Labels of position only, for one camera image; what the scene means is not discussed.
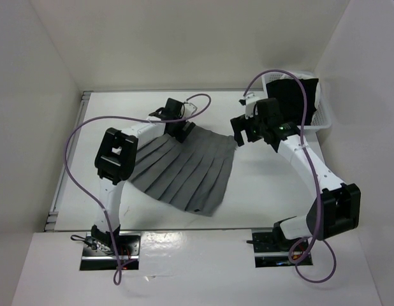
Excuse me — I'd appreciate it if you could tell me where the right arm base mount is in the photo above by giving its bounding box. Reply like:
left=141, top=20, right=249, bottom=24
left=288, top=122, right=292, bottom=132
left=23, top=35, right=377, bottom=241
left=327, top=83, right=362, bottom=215
left=246, top=228, right=298, bottom=268

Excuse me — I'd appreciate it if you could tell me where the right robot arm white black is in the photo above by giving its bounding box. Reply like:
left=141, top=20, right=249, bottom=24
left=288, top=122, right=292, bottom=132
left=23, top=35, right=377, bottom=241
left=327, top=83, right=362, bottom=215
left=230, top=94, right=361, bottom=251

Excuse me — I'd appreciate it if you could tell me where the grey pleated skirt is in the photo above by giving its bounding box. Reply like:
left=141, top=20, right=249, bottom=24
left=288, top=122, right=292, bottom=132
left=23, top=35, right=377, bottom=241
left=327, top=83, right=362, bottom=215
left=129, top=126, right=237, bottom=217

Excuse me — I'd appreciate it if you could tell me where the black skirt in basket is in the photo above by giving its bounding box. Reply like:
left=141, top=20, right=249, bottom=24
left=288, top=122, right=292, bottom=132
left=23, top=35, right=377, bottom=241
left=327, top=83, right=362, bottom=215
left=266, top=78, right=319, bottom=126

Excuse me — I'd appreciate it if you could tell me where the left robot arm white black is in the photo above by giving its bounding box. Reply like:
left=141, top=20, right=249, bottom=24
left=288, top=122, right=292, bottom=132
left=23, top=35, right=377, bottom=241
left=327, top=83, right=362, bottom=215
left=91, top=98, right=195, bottom=255

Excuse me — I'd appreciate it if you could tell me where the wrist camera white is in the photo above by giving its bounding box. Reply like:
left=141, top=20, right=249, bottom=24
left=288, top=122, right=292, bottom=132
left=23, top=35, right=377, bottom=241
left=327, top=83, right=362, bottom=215
left=182, top=101, right=198, bottom=118
left=238, top=92, right=259, bottom=119

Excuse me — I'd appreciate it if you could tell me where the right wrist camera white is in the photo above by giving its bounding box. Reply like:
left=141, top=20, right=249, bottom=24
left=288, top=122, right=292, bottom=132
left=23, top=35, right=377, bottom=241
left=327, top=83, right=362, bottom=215
left=238, top=92, right=259, bottom=119

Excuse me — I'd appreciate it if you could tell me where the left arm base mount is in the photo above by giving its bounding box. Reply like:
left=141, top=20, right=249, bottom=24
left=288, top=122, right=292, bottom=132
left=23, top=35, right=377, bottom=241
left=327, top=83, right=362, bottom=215
left=70, top=231, right=141, bottom=271

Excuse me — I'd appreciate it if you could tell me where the white plastic basket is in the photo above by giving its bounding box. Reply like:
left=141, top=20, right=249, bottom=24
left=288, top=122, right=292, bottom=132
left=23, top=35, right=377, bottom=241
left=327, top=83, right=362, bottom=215
left=261, top=71, right=332, bottom=131

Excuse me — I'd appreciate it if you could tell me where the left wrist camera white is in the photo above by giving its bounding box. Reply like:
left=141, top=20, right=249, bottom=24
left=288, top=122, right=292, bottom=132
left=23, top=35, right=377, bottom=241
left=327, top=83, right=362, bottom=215
left=182, top=101, right=198, bottom=118

